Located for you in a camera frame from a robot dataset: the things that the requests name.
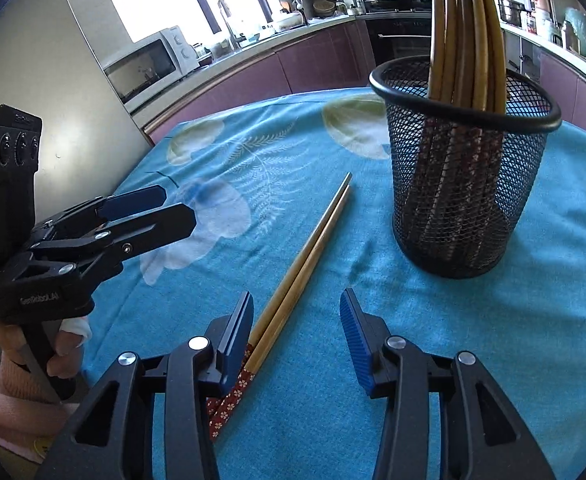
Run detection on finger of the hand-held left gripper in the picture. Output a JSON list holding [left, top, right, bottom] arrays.
[[28, 203, 197, 267], [38, 185, 168, 237]]

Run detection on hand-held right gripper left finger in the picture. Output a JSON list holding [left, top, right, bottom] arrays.
[[35, 290, 255, 480]]

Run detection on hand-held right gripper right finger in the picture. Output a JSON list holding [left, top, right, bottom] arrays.
[[339, 287, 556, 480]]

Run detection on red-tipped wooden chopstick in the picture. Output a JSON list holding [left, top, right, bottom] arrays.
[[205, 172, 354, 413], [210, 187, 352, 442]]

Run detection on black mesh cup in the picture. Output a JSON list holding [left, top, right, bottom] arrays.
[[369, 55, 562, 279]]

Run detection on bundle of wooden chopsticks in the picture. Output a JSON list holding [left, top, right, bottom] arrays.
[[413, 0, 508, 261]]

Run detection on person's left forearm pink sleeve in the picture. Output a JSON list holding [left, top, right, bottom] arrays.
[[0, 355, 76, 461]]

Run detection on person's left hand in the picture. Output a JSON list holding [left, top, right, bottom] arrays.
[[0, 317, 92, 380]]

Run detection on grey refrigerator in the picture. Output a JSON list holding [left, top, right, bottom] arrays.
[[0, 0, 154, 321]]

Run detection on blue leaf-print tablecloth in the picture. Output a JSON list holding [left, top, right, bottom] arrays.
[[80, 87, 586, 480]]

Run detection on white toaster oven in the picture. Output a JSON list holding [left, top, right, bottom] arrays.
[[102, 26, 200, 116]]

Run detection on purple base cabinets with sink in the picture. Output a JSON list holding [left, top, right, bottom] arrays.
[[143, 19, 374, 146]]

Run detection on steel kitchen faucet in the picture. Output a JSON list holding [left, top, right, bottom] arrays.
[[217, 0, 240, 51]]

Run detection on white bowl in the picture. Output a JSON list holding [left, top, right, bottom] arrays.
[[273, 10, 306, 31]]

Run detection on black integrated stove oven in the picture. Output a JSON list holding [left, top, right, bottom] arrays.
[[355, 0, 434, 68]]

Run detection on steel stock pot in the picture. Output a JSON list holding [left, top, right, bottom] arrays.
[[498, 0, 524, 26]]

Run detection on green air fryer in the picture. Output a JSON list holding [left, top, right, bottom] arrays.
[[565, 7, 586, 56]]

